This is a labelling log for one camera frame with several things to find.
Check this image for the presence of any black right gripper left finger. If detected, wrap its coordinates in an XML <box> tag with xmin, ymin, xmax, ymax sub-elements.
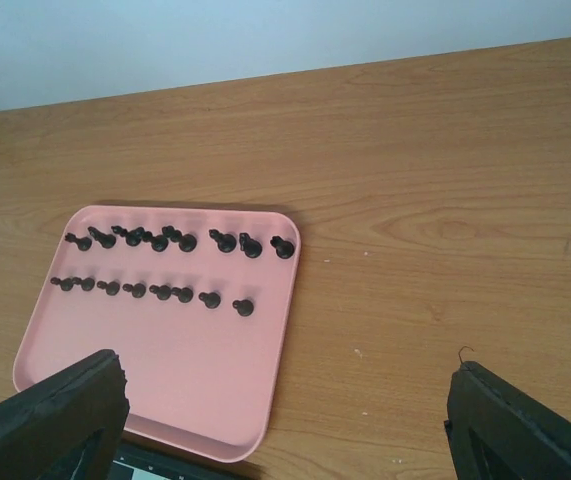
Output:
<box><xmin>0</xmin><ymin>349</ymin><xmax>130</xmax><ymax>479</ymax></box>

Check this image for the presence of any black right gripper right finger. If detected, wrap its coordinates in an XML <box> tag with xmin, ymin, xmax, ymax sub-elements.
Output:
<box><xmin>444</xmin><ymin>361</ymin><xmax>571</xmax><ymax>479</ymax></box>

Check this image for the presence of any black chess bishop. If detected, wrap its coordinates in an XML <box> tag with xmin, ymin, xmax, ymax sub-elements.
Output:
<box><xmin>209</xmin><ymin>229</ymin><xmax>237</xmax><ymax>253</ymax></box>
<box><xmin>111</xmin><ymin>225</ymin><xmax>145</xmax><ymax>247</ymax></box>

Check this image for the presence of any black chess rook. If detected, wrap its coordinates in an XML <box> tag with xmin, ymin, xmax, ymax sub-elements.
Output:
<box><xmin>270</xmin><ymin>235</ymin><xmax>296</xmax><ymax>260</ymax></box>
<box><xmin>64</xmin><ymin>233</ymin><xmax>93</xmax><ymax>252</ymax></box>

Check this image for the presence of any black chess king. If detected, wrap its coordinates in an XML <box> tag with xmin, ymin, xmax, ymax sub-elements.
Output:
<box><xmin>140</xmin><ymin>230</ymin><xmax>169</xmax><ymax>253</ymax></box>

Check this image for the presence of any black chess queen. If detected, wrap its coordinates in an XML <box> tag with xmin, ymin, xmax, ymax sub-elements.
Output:
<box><xmin>161</xmin><ymin>225</ymin><xmax>197</xmax><ymax>253</ymax></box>

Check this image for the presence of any black and white chessboard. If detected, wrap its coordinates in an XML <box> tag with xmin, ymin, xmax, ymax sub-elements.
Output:
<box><xmin>107</xmin><ymin>441</ymin><xmax>243</xmax><ymax>480</ymax></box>

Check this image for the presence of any pink plastic tray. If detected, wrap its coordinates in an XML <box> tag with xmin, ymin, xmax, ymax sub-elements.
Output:
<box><xmin>13</xmin><ymin>205</ymin><xmax>301</xmax><ymax>463</ymax></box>

